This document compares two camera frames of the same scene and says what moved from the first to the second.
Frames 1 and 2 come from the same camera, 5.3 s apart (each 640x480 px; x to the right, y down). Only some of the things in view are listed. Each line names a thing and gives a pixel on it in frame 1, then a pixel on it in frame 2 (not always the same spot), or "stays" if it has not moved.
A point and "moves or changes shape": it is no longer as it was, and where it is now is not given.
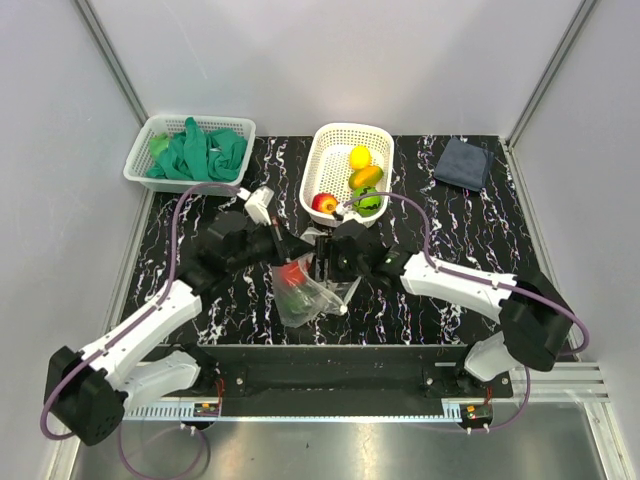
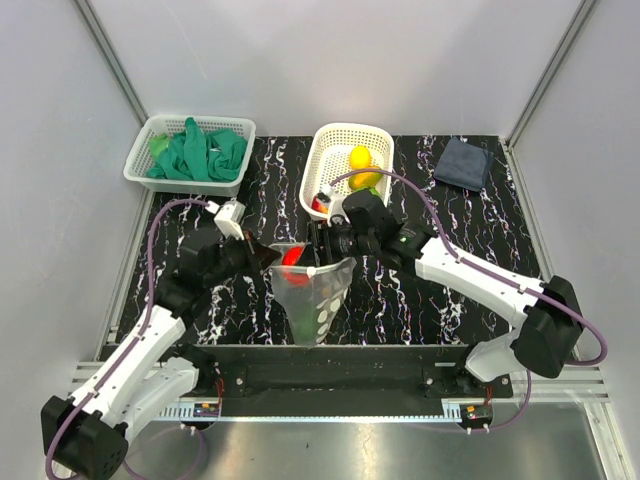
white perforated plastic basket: [328, 164] stays
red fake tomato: [324, 203] moves or changes shape
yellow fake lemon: [359, 157] stays
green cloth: [210, 155] stays
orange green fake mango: [367, 177] stays
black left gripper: [285, 247] to [258, 256]
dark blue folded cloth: [465, 165] stays
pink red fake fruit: [293, 273] stays
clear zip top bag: [300, 295] moves or changes shape
